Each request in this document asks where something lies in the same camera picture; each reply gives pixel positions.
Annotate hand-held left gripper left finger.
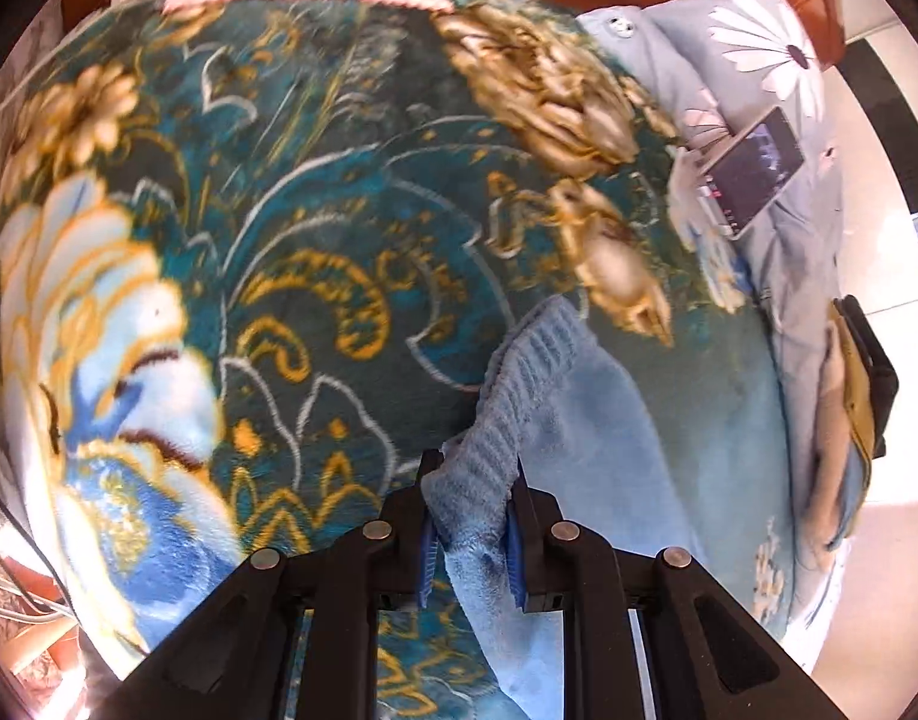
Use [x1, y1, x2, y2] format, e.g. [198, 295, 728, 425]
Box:
[117, 448, 445, 720]

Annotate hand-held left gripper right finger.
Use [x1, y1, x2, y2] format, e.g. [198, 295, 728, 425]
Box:
[504, 457, 850, 720]

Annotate light blue fleece garment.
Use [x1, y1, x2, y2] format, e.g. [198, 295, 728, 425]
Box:
[421, 295, 791, 720]

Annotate stack of folded clothes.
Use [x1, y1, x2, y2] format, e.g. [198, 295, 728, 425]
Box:
[801, 295, 899, 550]

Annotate teal floral blanket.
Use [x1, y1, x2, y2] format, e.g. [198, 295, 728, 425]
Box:
[0, 0, 797, 720]

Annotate smartphone on white holder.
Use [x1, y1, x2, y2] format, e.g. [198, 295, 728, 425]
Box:
[670, 106, 808, 241]

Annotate pale blue daisy bedsheet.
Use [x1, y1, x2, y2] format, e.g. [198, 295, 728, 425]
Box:
[579, 0, 872, 674]

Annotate black cable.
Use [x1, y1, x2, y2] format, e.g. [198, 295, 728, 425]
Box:
[0, 465, 77, 616]

